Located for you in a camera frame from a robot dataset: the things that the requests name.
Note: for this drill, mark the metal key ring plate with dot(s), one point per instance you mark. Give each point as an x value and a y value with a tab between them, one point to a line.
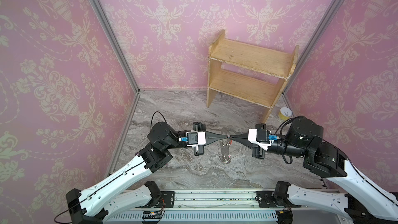
225	156

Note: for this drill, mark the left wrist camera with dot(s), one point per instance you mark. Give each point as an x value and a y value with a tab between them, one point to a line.
194	139

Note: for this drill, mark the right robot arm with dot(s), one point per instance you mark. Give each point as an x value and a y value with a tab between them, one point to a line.
364	202

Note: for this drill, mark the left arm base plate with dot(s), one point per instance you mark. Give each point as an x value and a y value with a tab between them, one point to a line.
164	199

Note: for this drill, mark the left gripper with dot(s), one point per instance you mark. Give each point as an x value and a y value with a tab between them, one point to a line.
202	136

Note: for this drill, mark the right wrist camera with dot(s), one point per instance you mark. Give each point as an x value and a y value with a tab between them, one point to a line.
263	138

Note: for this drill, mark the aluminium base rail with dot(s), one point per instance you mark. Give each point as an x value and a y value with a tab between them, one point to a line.
225	207

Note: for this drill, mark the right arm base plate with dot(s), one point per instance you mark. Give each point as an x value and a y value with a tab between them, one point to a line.
266	199

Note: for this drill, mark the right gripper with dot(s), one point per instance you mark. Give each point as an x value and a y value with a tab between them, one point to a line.
257	152

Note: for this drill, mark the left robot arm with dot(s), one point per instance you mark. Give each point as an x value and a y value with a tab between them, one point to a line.
100	202

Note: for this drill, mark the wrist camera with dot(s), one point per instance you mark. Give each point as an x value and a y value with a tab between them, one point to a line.
194	139
263	138

